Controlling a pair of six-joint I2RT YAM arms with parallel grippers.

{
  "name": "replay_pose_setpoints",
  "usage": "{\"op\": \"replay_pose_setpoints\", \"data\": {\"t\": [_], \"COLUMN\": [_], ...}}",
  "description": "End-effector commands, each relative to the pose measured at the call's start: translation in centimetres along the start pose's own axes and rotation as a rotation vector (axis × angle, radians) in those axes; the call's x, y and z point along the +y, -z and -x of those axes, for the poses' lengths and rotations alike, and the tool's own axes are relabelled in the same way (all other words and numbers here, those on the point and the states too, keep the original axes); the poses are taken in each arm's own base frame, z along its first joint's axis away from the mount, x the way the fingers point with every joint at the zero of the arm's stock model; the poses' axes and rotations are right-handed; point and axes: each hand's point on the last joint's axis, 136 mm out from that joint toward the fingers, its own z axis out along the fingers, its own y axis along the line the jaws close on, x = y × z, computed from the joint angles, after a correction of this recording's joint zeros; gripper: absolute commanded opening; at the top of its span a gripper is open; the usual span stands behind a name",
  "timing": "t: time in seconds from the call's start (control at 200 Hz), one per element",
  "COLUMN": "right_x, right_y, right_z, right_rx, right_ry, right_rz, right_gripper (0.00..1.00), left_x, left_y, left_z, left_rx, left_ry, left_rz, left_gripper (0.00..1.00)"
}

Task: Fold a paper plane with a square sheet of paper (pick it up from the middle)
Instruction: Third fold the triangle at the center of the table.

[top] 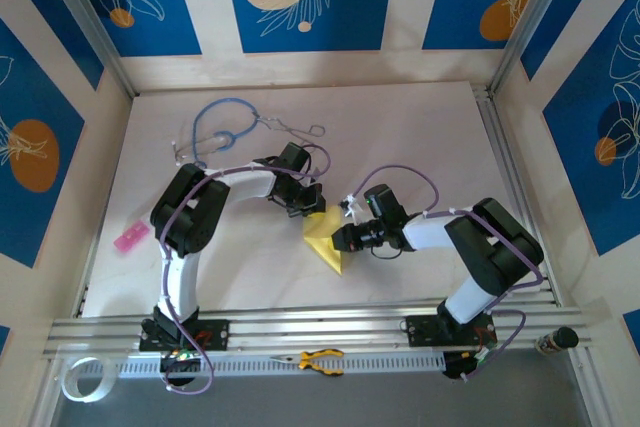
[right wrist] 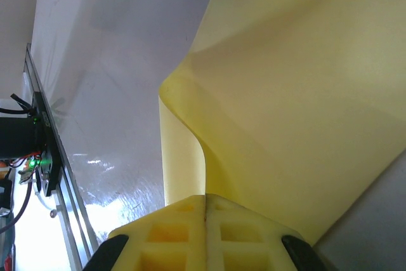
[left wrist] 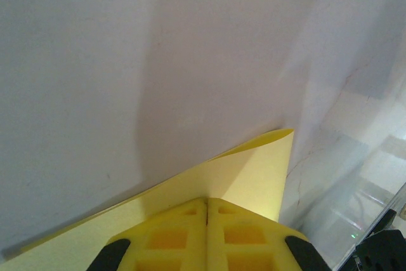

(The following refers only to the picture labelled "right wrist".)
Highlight yellow paper sheet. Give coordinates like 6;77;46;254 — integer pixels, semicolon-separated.
157;0;406;246

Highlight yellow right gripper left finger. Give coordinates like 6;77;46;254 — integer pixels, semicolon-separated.
82;194;207;271

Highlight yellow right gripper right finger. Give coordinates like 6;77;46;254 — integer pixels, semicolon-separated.
204;194;327;271

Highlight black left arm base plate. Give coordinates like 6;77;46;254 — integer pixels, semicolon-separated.
31;91;64;197

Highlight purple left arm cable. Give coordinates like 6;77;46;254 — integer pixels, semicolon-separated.
0;178;32;235

